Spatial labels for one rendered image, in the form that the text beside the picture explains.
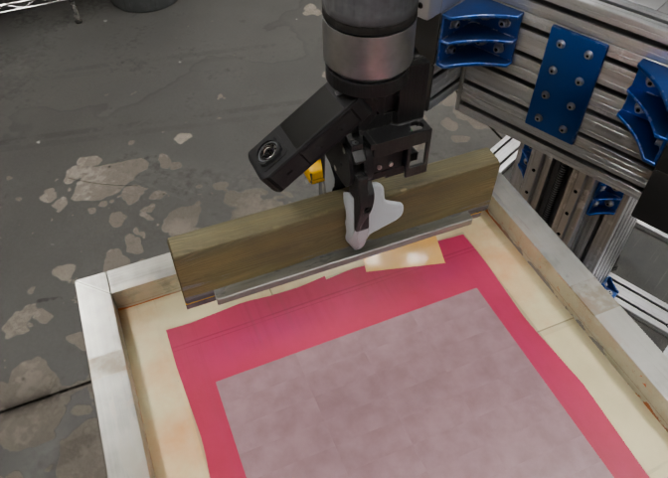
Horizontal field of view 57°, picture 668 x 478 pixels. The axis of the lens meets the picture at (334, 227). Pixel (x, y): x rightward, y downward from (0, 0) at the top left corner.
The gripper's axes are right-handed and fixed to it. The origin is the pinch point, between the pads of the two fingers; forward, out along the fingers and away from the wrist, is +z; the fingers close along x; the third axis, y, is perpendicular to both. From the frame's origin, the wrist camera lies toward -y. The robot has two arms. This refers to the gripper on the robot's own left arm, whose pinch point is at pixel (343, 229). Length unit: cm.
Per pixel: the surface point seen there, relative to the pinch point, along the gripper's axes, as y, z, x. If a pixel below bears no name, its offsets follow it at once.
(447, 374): 7.2, 14.0, -13.3
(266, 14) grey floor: 64, 109, 245
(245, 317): -11.6, 13.9, 3.0
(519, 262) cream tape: 24.1, 14.1, -2.7
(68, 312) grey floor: -52, 109, 93
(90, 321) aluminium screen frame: -28.3, 10.3, 6.8
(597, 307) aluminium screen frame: 26.3, 10.6, -14.1
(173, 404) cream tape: -22.2, 13.8, -5.0
